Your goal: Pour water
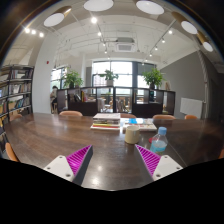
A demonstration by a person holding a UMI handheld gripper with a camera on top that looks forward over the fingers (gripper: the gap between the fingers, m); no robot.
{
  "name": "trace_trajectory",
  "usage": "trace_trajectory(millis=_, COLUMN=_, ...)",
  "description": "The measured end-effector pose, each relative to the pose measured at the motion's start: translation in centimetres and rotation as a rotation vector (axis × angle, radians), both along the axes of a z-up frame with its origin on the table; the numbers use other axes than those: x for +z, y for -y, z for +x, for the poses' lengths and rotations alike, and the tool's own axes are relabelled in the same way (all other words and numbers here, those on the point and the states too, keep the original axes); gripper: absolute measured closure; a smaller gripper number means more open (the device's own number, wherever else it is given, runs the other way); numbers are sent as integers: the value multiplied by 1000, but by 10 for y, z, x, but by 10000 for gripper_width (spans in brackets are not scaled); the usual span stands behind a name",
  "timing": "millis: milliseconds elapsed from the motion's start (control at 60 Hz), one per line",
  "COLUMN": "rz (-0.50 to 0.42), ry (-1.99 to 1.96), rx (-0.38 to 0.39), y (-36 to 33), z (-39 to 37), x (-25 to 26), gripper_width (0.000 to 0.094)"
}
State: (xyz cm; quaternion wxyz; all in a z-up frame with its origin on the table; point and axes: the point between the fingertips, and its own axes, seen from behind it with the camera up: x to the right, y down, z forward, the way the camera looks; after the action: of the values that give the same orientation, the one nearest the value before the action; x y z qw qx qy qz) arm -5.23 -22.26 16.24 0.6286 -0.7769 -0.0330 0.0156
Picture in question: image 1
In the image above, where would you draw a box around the round pendant lamp centre right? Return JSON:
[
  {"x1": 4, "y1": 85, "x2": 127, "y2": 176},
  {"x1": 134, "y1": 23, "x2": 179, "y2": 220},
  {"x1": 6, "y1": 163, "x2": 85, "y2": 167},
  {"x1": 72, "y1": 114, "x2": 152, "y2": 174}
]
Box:
[{"x1": 136, "y1": 0, "x2": 164, "y2": 15}]

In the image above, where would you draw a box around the clear plastic water bottle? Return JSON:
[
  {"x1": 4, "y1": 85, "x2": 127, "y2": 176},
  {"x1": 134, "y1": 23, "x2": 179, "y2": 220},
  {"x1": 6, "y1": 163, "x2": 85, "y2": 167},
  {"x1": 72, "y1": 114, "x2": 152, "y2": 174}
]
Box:
[{"x1": 150, "y1": 127, "x2": 168, "y2": 154}]

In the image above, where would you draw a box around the round pendant lamp centre left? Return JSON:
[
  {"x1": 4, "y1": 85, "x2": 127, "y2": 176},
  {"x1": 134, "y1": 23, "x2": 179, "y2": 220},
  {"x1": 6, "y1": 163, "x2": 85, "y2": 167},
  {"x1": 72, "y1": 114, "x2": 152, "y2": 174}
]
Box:
[{"x1": 84, "y1": 0, "x2": 114, "y2": 12}]

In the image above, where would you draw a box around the orange chair left near side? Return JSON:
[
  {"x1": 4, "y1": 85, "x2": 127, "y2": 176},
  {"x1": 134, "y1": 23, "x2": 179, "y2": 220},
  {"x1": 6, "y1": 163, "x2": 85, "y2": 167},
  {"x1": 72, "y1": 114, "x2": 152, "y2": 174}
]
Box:
[{"x1": 5, "y1": 143, "x2": 19, "y2": 162}]

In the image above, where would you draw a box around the right potted green plant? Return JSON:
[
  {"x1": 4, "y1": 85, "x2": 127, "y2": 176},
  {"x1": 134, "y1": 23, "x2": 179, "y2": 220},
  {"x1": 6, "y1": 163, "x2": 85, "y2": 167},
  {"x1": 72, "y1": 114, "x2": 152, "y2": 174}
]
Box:
[{"x1": 143, "y1": 68, "x2": 164, "y2": 89}]

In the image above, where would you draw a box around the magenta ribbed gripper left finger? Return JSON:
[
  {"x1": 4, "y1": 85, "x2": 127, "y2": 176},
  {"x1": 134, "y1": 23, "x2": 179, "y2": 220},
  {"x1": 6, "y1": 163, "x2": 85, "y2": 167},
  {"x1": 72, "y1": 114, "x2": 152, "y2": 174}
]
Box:
[{"x1": 43, "y1": 144, "x2": 94, "y2": 187}]

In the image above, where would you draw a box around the orange chair back centre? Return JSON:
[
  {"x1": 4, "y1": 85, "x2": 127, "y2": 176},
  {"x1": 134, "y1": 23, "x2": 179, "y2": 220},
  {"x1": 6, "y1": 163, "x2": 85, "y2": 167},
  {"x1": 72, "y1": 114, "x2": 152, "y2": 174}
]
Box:
[{"x1": 120, "y1": 113, "x2": 136, "y2": 118}]

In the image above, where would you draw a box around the orange chair back far right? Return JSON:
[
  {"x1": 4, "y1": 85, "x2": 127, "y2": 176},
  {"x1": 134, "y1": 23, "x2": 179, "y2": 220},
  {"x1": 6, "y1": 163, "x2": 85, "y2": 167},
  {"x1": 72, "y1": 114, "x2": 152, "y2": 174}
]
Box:
[{"x1": 184, "y1": 115, "x2": 197, "y2": 120}]

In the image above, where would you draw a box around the orange chair back far left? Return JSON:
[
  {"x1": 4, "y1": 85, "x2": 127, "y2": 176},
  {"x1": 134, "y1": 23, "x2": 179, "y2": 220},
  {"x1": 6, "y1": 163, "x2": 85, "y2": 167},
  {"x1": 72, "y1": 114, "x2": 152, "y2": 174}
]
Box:
[{"x1": 59, "y1": 111, "x2": 83, "y2": 117}]

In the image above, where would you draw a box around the ceiling air conditioner unit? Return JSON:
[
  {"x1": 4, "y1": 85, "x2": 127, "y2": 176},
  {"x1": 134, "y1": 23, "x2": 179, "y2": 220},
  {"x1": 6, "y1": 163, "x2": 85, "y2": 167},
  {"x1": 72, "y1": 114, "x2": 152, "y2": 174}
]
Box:
[{"x1": 115, "y1": 37, "x2": 135, "y2": 52}]

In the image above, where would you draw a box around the middle potted green plant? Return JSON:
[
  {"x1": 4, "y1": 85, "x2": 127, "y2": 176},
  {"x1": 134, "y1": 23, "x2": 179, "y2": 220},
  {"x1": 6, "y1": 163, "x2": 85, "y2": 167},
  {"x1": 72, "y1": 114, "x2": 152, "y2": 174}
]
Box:
[{"x1": 100, "y1": 70, "x2": 119, "y2": 86}]

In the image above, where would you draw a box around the round pendant lamp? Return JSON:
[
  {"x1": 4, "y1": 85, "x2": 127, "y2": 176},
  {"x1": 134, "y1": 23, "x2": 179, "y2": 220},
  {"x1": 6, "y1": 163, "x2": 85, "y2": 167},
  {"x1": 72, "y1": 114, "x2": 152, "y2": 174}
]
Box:
[
  {"x1": 172, "y1": 12, "x2": 197, "y2": 35},
  {"x1": 44, "y1": 6, "x2": 72, "y2": 27},
  {"x1": 136, "y1": 0, "x2": 164, "y2": 15},
  {"x1": 197, "y1": 31, "x2": 213, "y2": 52},
  {"x1": 84, "y1": 0, "x2": 114, "y2": 12}
]

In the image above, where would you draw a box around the flat magazine with blue cover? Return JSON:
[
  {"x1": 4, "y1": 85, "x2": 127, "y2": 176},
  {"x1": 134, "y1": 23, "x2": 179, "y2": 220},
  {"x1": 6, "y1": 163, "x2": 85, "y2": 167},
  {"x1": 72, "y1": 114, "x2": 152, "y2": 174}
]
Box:
[{"x1": 123, "y1": 118, "x2": 157, "y2": 131}]

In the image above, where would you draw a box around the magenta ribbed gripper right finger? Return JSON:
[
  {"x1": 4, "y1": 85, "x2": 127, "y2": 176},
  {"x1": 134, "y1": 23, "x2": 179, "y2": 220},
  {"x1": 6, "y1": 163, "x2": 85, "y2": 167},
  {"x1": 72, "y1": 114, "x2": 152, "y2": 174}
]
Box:
[{"x1": 134, "y1": 144, "x2": 184, "y2": 182}]

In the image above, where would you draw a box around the round pendant lamp far right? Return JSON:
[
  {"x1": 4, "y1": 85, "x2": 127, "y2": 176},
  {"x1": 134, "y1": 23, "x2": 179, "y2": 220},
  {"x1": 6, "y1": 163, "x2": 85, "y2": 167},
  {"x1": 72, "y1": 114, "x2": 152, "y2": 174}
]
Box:
[{"x1": 197, "y1": 31, "x2": 213, "y2": 52}]

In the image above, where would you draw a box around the dark low shelf divider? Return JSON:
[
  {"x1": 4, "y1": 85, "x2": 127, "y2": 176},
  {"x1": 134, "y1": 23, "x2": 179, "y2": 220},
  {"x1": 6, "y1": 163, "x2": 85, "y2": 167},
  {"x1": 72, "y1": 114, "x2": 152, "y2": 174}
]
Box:
[{"x1": 57, "y1": 86, "x2": 176, "y2": 118}]

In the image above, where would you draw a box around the left potted green plant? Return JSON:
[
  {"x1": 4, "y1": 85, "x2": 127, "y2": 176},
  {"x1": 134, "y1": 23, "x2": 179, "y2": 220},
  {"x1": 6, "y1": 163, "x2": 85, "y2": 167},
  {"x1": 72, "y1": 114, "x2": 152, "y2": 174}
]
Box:
[{"x1": 61, "y1": 68, "x2": 84, "y2": 88}]

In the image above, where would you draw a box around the stack of books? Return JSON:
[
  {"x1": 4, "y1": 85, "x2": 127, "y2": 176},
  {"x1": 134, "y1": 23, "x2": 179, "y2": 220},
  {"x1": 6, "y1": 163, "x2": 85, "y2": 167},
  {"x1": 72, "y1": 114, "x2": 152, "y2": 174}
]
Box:
[{"x1": 91, "y1": 113, "x2": 120, "y2": 130}]

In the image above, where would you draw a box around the potted green plant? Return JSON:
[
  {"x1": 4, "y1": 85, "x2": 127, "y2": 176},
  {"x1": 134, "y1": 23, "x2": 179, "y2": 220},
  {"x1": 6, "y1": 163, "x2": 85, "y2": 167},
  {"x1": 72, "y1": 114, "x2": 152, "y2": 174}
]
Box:
[
  {"x1": 143, "y1": 68, "x2": 164, "y2": 89},
  {"x1": 100, "y1": 70, "x2": 119, "y2": 86},
  {"x1": 61, "y1": 68, "x2": 84, "y2": 88}
]

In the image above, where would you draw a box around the seated person in background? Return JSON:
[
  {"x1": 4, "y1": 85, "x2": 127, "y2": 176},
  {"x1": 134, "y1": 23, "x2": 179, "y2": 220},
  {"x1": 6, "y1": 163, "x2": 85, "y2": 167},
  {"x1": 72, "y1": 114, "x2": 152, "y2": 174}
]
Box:
[{"x1": 50, "y1": 86, "x2": 58, "y2": 113}]

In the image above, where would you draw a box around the tall bookshelf with books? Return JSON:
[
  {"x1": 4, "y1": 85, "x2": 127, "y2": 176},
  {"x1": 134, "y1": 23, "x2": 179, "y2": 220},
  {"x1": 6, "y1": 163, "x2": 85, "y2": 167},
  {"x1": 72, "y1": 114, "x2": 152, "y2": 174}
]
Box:
[{"x1": 0, "y1": 65, "x2": 34, "y2": 126}]

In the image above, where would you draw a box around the white board against wall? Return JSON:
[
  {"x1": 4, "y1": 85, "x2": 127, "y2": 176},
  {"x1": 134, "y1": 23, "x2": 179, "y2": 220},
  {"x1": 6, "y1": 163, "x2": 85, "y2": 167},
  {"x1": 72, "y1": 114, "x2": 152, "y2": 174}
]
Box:
[{"x1": 180, "y1": 98, "x2": 203, "y2": 118}]

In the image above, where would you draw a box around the orange chair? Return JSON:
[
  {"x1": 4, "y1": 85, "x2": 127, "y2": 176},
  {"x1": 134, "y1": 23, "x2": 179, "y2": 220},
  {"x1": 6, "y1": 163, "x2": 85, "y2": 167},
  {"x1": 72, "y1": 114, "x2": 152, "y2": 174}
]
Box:
[
  {"x1": 153, "y1": 114, "x2": 176, "y2": 120},
  {"x1": 184, "y1": 115, "x2": 197, "y2": 120},
  {"x1": 5, "y1": 143, "x2": 19, "y2": 162},
  {"x1": 120, "y1": 113, "x2": 136, "y2": 118},
  {"x1": 59, "y1": 111, "x2": 83, "y2": 117}
]

